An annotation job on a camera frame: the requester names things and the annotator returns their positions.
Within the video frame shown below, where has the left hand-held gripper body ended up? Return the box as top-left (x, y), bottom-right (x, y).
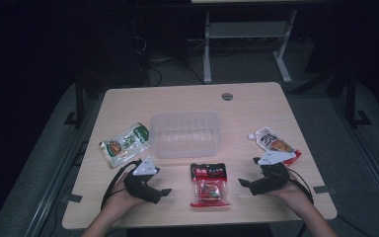
top-left (123, 156), bottom-right (162, 205)

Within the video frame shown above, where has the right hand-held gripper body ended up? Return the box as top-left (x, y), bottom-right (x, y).
top-left (250, 150), bottom-right (297, 197)

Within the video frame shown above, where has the person's left hand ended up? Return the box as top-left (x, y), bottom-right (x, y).
top-left (102, 172), bottom-right (150, 219)

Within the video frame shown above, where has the person's right hand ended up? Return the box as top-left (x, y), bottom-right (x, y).
top-left (265, 172), bottom-right (314, 219)

